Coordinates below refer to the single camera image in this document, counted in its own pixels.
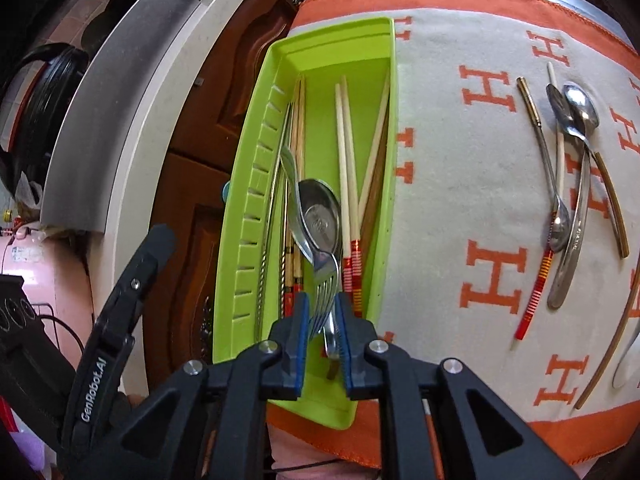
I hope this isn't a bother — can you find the spoon with wooden handle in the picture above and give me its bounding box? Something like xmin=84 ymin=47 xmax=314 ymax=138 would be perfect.
xmin=562 ymin=81 xmax=630 ymax=259

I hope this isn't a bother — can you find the bamboo chopstick red gold end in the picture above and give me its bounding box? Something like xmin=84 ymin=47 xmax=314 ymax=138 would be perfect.
xmin=281 ymin=78 xmax=304 ymax=318

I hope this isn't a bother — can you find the silver metal chopstick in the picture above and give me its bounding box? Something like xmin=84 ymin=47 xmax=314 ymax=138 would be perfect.
xmin=254 ymin=103 xmax=293 ymax=341

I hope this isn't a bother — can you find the white ceramic soup spoon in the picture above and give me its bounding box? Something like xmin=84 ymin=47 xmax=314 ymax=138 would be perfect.
xmin=612 ymin=328 xmax=640 ymax=390

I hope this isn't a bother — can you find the large steel serving spoon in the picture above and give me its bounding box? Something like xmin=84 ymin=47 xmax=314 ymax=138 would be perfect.
xmin=297 ymin=178 xmax=342 ymax=263

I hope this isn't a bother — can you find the long steel spoon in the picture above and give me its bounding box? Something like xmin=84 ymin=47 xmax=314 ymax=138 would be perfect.
xmin=544 ymin=82 xmax=594 ymax=311

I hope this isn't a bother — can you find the stainless steel splash panel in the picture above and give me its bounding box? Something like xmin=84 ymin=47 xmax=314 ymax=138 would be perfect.
xmin=40 ymin=0 xmax=198 ymax=232

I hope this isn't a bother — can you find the dark brown wooden chopstick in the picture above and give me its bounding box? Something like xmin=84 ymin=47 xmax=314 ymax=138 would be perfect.
xmin=324 ymin=104 xmax=392 ymax=380

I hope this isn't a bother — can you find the green plastic utensil tray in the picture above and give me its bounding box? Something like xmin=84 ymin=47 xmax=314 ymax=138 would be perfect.
xmin=211 ymin=15 xmax=400 ymax=432

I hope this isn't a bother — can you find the orange white H-pattern cloth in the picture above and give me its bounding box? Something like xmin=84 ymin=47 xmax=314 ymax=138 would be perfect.
xmin=293 ymin=0 xmax=639 ymax=465

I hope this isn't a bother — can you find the black pressure cooker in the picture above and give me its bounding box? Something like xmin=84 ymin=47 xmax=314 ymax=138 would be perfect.
xmin=1 ymin=42 xmax=89 ymax=193

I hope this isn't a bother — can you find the small steel spoon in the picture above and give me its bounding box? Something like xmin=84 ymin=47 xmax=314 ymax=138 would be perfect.
xmin=516 ymin=76 xmax=570 ymax=252

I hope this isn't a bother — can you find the white chopstick red striped end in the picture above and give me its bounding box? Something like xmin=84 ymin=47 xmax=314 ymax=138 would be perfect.
xmin=341 ymin=76 xmax=362 ymax=318

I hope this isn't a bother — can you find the steel fork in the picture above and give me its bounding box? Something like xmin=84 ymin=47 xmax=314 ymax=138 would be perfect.
xmin=308 ymin=250 xmax=341 ymax=341

